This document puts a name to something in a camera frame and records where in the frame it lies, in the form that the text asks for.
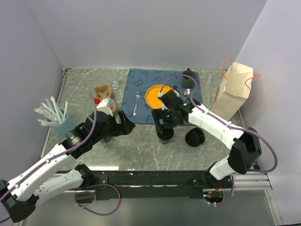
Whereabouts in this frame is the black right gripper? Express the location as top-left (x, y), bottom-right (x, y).
top-left (151, 107), bottom-right (184, 133)

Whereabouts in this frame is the silver fork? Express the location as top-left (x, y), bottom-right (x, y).
top-left (133, 91), bottom-right (141, 115)

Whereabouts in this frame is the aluminium frame rail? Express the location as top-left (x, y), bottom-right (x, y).
top-left (233, 172), bottom-right (272, 191)

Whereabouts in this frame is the beige paper takeout bag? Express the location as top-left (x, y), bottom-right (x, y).
top-left (210, 58), bottom-right (260, 121)

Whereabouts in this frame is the small clear glass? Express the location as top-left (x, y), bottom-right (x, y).
top-left (111, 81), bottom-right (119, 89)

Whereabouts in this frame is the dark green mug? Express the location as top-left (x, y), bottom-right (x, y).
top-left (181, 68), bottom-right (197, 89)

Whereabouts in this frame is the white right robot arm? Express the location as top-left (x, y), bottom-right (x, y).
top-left (145, 89), bottom-right (261, 188)

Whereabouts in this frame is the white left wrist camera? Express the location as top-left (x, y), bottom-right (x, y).
top-left (95, 97), bottom-right (113, 116)

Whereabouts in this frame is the blue alphabet cloth mat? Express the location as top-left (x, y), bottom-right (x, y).
top-left (121, 68), bottom-right (203, 127)

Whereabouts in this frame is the stack of black cup lids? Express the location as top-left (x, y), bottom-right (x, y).
top-left (185, 128), bottom-right (205, 147)

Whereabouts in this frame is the blue straw holder cup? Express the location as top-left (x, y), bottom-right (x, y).
top-left (50, 108), bottom-right (76, 138)

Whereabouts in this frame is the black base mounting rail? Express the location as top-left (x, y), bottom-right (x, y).
top-left (70, 170), bottom-right (232, 201)

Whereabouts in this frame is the orange polka dot plate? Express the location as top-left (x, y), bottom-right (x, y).
top-left (145, 84), bottom-right (163, 109)

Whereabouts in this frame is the brown cardboard cup carrier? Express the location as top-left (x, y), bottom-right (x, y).
top-left (94, 83), bottom-right (117, 114)

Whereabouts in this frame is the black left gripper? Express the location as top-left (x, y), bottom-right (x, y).
top-left (92, 109), bottom-right (135, 144)

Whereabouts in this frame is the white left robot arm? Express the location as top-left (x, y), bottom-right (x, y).
top-left (0, 111), bottom-right (135, 223)

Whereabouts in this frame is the silver spoon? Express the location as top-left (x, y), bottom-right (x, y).
top-left (184, 89), bottom-right (190, 97)

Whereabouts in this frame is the black takeout coffee cup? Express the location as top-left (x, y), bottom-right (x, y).
top-left (158, 134), bottom-right (173, 144)

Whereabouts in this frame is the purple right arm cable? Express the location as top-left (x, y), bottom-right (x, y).
top-left (159, 74), bottom-right (278, 174)

